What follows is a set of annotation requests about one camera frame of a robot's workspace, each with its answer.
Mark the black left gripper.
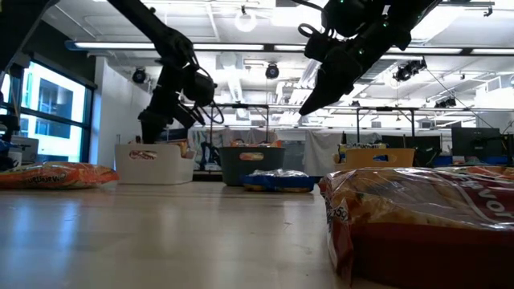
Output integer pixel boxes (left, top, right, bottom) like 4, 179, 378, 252
138, 66, 185, 145

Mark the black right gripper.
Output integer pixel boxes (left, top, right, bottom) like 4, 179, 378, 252
299, 20, 410, 117

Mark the teal plastic bin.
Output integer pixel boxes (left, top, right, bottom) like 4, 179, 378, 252
218, 145, 287, 187

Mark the yellow plastic bin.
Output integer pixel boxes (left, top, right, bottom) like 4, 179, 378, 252
333, 147, 417, 172

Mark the white plastic bin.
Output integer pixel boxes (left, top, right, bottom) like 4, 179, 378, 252
114, 143, 197, 185

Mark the black-framed table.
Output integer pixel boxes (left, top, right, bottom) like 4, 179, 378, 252
208, 103, 270, 177
355, 106, 417, 140

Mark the white hanging cloth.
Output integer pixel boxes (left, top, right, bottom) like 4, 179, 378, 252
304, 130, 343, 177

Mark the long ceiling light strip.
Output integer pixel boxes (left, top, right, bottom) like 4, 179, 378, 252
64, 39, 514, 56

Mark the large window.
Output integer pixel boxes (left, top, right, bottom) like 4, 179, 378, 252
0, 59, 94, 164

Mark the blue noodle packet white back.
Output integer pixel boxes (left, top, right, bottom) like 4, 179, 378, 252
240, 168, 317, 194

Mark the white equipment box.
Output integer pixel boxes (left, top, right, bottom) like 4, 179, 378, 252
10, 135, 40, 162

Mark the black monitor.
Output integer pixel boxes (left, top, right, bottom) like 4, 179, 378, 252
451, 127, 502, 158

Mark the dark red noodle packet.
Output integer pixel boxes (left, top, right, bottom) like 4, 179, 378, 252
319, 165, 514, 289

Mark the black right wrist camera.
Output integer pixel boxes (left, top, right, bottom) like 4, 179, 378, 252
299, 22, 342, 63

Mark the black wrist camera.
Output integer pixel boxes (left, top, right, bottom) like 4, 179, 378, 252
299, 22, 342, 63
182, 67, 218, 108

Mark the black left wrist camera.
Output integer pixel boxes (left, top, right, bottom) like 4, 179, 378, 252
182, 67, 218, 108

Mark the white ring lamp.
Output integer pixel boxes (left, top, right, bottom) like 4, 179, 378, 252
235, 8, 258, 33

